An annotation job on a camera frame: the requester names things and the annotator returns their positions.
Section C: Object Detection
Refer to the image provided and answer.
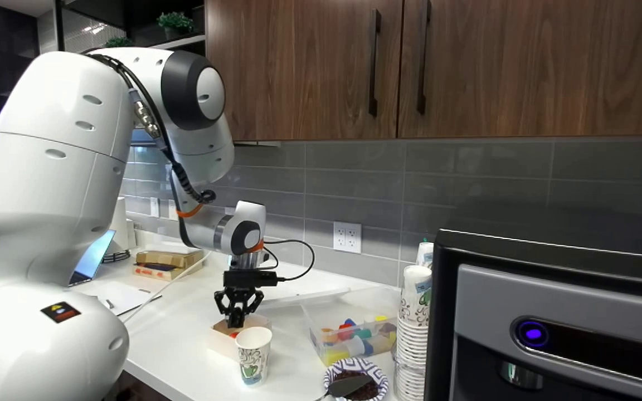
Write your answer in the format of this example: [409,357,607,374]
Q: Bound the blue tablet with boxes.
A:
[71,231,114,285]

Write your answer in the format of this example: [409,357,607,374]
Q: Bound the white wall outlet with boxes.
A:
[333,223,362,253]

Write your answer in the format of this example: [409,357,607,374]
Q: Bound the patterned paper cup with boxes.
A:
[237,327,273,386]

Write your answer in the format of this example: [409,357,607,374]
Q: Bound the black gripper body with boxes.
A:
[214,287,264,315]

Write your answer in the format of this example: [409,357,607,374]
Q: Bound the clear plastic toy container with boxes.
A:
[301,300,397,366]

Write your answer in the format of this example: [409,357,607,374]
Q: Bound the left paper cup stack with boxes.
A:
[418,240,435,268]

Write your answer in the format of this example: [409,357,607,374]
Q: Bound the wooden upper cabinet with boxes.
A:
[205,0,642,143]

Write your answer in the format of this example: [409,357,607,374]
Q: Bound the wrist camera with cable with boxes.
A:
[224,239,317,287]

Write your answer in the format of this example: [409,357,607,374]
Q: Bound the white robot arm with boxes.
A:
[0,46,234,401]

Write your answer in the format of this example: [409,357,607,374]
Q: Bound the patterned bowl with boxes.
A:
[324,358,391,401]

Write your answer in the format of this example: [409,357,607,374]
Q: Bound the paper cup stack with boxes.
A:
[395,265,433,401]
[418,240,435,268]

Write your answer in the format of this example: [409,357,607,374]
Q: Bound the right paper cup stack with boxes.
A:
[395,265,433,401]

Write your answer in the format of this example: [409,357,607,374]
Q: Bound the black coffee machine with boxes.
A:
[424,228,642,401]

